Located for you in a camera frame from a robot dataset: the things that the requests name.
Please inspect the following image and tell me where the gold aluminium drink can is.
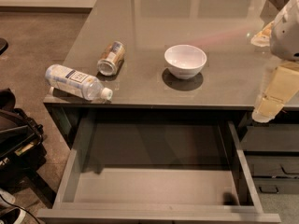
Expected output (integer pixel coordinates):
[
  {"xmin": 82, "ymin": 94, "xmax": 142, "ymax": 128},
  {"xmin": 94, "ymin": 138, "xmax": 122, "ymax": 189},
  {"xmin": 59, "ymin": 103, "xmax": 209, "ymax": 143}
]
[{"xmin": 97, "ymin": 41, "xmax": 125, "ymax": 77}]

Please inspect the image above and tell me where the white ceramic bowl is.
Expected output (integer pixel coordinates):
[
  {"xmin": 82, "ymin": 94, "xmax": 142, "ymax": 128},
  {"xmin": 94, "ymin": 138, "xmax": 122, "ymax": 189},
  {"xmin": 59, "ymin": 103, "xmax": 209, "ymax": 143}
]
[{"xmin": 164, "ymin": 45, "xmax": 207, "ymax": 79}]

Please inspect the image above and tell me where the open grey top drawer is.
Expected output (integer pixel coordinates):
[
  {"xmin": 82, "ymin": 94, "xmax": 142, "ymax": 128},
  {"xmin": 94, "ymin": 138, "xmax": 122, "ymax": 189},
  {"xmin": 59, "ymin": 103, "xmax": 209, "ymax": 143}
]
[{"xmin": 37, "ymin": 110, "xmax": 280, "ymax": 224}]

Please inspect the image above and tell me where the blue clear plastic bottle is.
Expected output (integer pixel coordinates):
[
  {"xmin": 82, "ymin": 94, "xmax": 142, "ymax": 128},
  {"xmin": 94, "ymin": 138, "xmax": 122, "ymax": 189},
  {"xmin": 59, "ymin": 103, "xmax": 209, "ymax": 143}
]
[{"xmin": 45, "ymin": 64, "xmax": 113, "ymax": 101}]

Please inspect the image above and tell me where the black and white shoe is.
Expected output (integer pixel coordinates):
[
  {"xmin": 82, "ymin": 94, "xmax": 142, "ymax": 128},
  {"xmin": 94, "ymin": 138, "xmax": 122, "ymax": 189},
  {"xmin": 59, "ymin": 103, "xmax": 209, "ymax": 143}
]
[{"xmin": 0, "ymin": 189, "xmax": 25, "ymax": 224}]

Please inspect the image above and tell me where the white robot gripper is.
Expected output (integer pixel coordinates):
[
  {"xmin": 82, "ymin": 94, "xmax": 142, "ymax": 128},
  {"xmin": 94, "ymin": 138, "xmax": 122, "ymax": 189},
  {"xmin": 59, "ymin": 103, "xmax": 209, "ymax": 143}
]
[{"xmin": 250, "ymin": 0, "xmax": 299, "ymax": 123}]

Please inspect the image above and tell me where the black bag on floor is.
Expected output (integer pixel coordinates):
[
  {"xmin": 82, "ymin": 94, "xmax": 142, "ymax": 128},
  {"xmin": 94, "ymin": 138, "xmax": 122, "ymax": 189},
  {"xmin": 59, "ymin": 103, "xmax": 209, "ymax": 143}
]
[{"xmin": 0, "ymin": 89, "xmax": 48, "ymax": 188}]

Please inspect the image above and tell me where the dark round object at edge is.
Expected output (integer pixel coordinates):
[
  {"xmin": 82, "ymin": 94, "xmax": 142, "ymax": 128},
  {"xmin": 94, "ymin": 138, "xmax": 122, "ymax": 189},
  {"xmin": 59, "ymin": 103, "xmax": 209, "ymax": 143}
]
[{"xmin": 0, "ymin": 38, "xmax": 8, "ymax": 55}]

